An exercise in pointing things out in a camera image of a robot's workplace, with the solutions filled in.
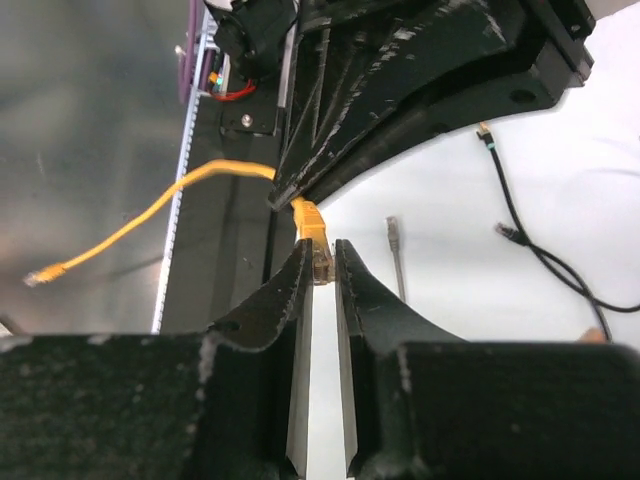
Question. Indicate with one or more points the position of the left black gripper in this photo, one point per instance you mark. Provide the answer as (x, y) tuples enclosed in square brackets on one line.
[(508, 84)]

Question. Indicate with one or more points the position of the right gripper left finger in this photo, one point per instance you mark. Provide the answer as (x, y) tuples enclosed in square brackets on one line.
[(227, 403)]

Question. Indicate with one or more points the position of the wooden board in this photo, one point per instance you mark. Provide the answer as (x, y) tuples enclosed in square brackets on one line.
[(593, 335)]

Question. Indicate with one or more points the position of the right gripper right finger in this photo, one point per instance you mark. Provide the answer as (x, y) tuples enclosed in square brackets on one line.
[(421, 403)]

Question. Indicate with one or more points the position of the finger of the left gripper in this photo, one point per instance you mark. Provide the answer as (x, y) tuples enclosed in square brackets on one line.
[(374, 58)]

